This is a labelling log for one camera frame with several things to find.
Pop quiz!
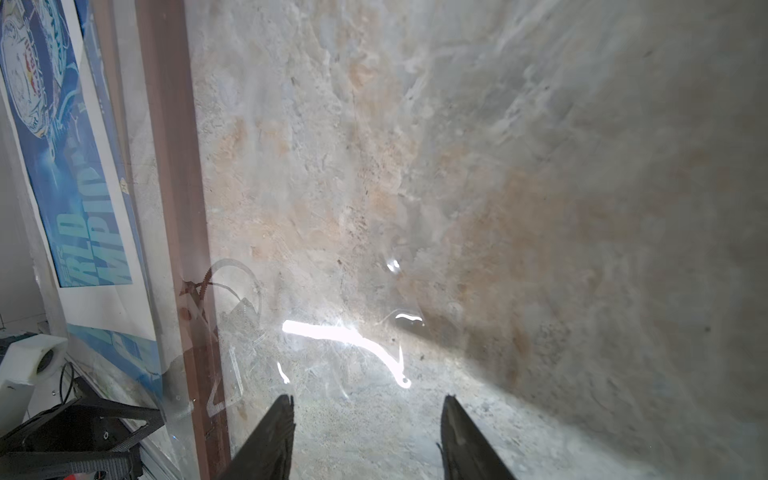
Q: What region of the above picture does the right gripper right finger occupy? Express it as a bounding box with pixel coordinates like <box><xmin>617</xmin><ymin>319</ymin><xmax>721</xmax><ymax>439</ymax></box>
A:
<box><xmin>439</xmin><ymin>395</ymin><xmax>517</xmax><ymax>480</ymax></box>

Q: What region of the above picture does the clear acrylic sheet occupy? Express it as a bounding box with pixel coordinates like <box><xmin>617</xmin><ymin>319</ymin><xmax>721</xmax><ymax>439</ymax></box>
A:
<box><xmin>168</xmin><ymin>259</ymin><xmax>441</xmax><ymax>479</ymax></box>

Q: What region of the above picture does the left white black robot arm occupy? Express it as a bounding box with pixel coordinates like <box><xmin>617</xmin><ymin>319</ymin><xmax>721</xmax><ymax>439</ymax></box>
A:
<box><xmin>1</xmin><ymin>331</ymin><xmax>68</xmax><ymax>436</ymax></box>

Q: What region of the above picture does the blue poster photo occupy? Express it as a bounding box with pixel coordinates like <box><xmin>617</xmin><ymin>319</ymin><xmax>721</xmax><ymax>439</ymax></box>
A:
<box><xmin>0</xmin><ymin>0</ymin><xmax>164</xmax><ymax>397</ymax></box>

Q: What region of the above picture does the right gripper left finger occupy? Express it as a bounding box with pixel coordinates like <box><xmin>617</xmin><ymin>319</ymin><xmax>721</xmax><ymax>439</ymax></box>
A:
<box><xmin>219</xmin><ymin>394</ymin><xmax>296</xmax><ymax>480</ymax></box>

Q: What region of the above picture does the brown wooden picture frame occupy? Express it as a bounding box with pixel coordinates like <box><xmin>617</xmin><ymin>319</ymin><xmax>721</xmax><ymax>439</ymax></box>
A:
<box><xmin>135</xmin><ymin>1</ymin><xmax>231</xmax><ymax>479</ymax></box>

